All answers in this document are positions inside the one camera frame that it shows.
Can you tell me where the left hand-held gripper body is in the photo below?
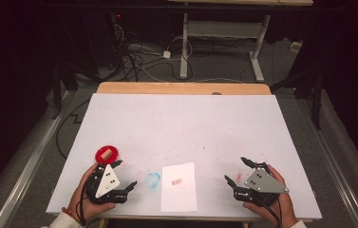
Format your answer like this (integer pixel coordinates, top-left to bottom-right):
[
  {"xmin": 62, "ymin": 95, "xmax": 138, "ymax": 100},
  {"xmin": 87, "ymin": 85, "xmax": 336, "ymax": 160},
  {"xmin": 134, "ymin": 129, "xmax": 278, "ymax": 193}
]
[{"xmin": 85, "ymin": 163, "xmax": 128, "ymax": 205}]

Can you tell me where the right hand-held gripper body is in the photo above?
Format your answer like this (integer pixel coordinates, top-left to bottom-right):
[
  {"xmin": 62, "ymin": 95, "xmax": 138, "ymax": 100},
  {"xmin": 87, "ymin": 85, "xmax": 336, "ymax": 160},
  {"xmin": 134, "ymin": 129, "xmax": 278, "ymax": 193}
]
[{"xmin": 233, "ymin": 161, "xmax": 290, "ymax": 207}]

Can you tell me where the person's left hand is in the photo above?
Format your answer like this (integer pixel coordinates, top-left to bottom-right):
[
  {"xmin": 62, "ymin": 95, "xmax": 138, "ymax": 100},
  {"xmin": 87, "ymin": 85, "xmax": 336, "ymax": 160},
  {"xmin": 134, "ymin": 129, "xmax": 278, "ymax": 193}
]
[{"xmin": 68, "ymin": 162, "xmax": 117, "ymax": 222}]

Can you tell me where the person's right hand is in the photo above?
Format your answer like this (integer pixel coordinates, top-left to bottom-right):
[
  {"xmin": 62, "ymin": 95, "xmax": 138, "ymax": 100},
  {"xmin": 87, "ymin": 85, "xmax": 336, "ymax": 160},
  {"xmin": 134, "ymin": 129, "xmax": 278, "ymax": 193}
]
[{"xmin": 242, "ymin": 164, "xmax": 298, "ymax": 227}]

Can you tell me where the white paper sheet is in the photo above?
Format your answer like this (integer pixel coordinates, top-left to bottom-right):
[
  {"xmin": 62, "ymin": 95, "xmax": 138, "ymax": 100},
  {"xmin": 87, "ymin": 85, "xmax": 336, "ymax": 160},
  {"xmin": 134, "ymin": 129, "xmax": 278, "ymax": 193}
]
[{"xmin": 160, "ymin": 161, "xmax": 198, "ymax": 213}]

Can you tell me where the black metal stand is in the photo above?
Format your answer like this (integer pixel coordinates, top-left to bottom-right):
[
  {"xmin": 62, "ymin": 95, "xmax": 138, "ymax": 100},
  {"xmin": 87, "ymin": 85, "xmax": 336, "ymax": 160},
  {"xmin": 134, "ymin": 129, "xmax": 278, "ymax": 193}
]
[{"xmin": 271, "ymin": 63, "xmax": 324, "ymax": 131}]

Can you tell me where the wooden table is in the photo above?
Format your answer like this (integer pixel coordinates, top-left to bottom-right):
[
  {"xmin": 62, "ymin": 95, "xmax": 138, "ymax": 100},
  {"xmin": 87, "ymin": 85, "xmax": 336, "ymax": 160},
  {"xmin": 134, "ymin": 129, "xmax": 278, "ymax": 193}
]
[{"xmin": 96, "ymin": 81, "xmax": 273, "ymax": 96}]

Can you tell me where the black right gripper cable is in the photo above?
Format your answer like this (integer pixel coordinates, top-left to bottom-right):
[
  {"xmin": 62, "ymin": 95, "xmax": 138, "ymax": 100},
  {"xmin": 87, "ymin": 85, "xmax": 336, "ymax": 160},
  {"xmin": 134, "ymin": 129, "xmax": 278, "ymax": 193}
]
[{"xmin": 255, "ymin": 197, "xmax": 284, "ymax": 228}]

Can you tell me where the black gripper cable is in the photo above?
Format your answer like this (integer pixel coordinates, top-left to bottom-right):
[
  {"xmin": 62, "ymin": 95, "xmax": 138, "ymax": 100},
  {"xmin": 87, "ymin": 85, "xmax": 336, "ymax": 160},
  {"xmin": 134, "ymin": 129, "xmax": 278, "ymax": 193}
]
[
  {"xmin": 75, "ymin": 175, "xmax": 102, "ymax": 226},
  {"xmin": 255, "ymin": 197, "xmax": 284, "ymax": 228}
]

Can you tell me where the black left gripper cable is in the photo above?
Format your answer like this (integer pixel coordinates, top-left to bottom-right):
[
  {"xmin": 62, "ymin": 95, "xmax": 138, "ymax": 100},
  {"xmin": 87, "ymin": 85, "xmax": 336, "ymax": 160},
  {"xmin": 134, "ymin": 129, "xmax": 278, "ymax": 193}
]
[{"xmin": 75, "ymin": 175, "xmax": 102, "ymax": 226}]

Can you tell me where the thin black floor cable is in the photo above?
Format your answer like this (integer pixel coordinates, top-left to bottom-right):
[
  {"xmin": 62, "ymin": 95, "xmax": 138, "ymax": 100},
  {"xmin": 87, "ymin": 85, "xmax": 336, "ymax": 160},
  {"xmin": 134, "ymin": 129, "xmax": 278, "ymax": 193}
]
[{"xmin": 55, "ymin": 99, "xmax": 91, "ymax": 160}]

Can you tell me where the aluminium floor rail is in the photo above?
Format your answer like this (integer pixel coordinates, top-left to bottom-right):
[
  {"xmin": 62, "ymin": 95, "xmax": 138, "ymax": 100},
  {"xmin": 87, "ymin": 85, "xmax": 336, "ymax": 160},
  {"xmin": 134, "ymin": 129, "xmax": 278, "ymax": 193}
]
[
  {"xmin": 0, "ymin": 90, "xmax": 75, "ymax": 228},
  {"xmin": 295, "ymin": 98, "xmax": 358, "ymax": 228}
]

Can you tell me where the bundle of floor cables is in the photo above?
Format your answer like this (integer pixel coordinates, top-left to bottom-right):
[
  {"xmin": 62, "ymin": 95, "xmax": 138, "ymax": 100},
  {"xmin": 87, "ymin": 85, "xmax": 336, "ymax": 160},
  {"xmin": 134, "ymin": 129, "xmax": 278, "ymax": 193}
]
[{"xmin": 109, "ymin": 23, "xmax": 197, "ymax": 83}]

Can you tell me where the white metal desk frame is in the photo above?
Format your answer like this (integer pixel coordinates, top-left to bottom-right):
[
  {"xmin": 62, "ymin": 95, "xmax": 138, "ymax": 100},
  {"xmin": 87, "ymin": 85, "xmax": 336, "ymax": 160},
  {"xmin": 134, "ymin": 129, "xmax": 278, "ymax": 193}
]
[{"xmin": 166, "ymin": 0, "xmax": 313, "ymax": 84}]

